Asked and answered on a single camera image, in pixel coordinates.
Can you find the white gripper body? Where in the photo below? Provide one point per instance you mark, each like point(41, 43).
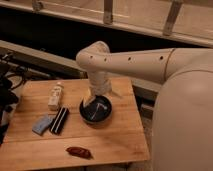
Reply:
point(99, 83)

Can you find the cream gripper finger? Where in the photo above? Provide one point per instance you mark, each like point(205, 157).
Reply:
point(88, 98)
point(115, 94)

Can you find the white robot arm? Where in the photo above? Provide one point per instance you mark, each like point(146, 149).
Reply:
point(182, 131)

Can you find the black bowl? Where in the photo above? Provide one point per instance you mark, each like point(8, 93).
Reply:
point(96, 111)

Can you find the white small bottle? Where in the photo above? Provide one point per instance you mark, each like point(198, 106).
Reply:
point(55, 97)

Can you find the black rectangular box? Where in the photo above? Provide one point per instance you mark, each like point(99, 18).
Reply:
point(59, 121)

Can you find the dark red snack bag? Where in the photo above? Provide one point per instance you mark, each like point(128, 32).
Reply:
point(79, 152)

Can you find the blue sponge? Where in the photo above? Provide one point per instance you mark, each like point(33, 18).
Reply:
point(42, 124)

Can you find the metal window railing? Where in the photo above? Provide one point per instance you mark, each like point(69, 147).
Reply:
point(188, 21)

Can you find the black equipment with cables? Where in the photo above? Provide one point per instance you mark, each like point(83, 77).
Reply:
point(7, 95)

